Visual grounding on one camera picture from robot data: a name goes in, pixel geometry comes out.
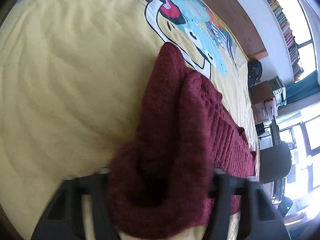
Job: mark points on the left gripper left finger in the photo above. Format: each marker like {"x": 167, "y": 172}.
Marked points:
{"x": 62, "y": 218}

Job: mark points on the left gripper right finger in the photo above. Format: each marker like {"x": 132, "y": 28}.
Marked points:
{"x": 258, "y": 217}

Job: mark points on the maroon knit sweater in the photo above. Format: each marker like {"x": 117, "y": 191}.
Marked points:
{"x": 160, "y": 181}

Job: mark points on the black chair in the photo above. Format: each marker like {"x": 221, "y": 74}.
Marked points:
{"x": 275, "y": 163}

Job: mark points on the wooden drawer chest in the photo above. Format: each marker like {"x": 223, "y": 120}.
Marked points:
{"x": 263, "y": 102}

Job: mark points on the grey printer boxes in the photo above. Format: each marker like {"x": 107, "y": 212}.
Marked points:
{"x": 279, "y": 91}

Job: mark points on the teal curtain right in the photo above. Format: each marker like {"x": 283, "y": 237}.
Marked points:
{"x": 303, "y": 89}

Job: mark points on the black backpack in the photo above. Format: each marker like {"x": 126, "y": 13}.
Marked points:
{"x": 255, "y": 71}

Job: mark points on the row of books shelf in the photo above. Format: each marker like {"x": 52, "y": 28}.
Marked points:
{"x": 289, "y": 37}

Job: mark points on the yellow printed bedspread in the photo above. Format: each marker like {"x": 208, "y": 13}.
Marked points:
{"x": 73, "y": 73}

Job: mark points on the wooden headboard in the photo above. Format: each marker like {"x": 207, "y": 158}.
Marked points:
{"x": 238, "y": 21}

